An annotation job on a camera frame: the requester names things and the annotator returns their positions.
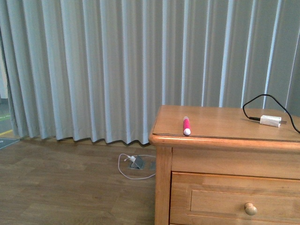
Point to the pink marker with white cap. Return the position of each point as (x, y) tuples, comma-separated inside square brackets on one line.
[(186, 126)]

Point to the wooden top drawer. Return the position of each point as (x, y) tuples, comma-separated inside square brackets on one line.
[(210, 199)]

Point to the round wooden drawer knob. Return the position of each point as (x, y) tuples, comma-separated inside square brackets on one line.
[(250, 209)]

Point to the white plug on floor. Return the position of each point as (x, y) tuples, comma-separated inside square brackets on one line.
[(131, 158)]

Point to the open grey floor socket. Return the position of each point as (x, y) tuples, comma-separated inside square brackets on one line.
[(138, 164)]

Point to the closed grey floor plate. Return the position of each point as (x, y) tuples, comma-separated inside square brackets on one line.
[(153, 166)]

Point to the grey pleated curtain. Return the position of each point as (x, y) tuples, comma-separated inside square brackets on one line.
[(100, 69)]

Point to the wooden nightstand cabinet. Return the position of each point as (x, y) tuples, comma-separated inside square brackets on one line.
[(222, 142)]

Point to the white power adapter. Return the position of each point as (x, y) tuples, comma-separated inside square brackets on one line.
[(273, 121)]

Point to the dark green floor sign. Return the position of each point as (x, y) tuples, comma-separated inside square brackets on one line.
[(5, 142)]

